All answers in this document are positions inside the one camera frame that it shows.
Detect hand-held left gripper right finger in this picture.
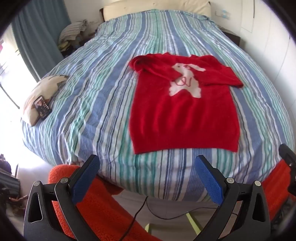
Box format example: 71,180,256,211
194,155,271,241

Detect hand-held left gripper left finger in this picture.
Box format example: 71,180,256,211
24,154,100,241

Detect red sweater with white animal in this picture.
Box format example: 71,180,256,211
128,53,244,154

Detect pile of folded clothes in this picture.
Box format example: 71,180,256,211
58,20,97,55

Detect striped blue green bed cover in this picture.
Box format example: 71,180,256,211
20,9,295,202

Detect black smartphone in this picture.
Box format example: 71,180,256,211
33,95,52,120

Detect cream star print cushion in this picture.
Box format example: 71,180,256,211
23,75,69,127

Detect white wardrobe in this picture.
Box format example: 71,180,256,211
240,0,296,93

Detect dark wooden nightstand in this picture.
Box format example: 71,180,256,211
223,30,241,46

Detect blue curtain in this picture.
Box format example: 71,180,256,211
11,0,72,82

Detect cream padded headboard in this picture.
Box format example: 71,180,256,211
103,0,211,21

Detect light green frame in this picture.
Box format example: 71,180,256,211
144,212,204,237

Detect black floor cable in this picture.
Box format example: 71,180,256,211
122,196,222,241

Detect white wall sockets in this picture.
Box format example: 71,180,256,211
215,9,231,19

